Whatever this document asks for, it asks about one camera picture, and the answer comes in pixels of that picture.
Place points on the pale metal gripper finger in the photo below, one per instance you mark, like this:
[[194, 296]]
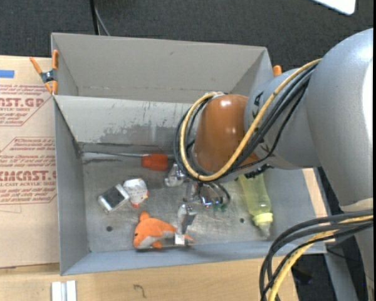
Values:
[[179, 240], [186, 216]]

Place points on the orange and white toy fish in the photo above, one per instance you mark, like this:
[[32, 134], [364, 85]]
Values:
[[150, 230]]

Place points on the clear glass thing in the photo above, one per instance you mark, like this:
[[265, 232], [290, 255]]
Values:
[[175, 177]]

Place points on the yellow spray bottle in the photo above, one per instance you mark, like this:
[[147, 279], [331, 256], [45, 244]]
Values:
[[257, 199]]

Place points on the white toy chicken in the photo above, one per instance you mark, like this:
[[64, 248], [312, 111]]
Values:
[[137, 190]]

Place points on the orange-red block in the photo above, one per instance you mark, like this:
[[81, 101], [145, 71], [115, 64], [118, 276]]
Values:
[[155, 161]]

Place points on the silver square box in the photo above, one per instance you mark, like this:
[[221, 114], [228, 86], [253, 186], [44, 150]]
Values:
[[112, 197]]

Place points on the grey metal bin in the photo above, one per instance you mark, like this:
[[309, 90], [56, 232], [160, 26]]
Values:
[[150, 71]]

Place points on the brown cardboard board, red print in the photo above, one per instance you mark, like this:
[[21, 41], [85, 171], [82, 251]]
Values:
[[25, 224]]

